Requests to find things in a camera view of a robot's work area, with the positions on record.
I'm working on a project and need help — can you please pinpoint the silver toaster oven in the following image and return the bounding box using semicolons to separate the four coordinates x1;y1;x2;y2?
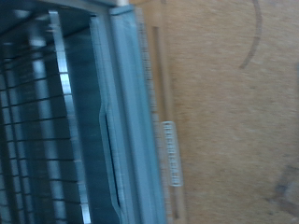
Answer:
0;0;138;224

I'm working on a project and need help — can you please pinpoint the wire oven rack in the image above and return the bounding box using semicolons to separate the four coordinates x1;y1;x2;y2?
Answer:
0;8;94;224

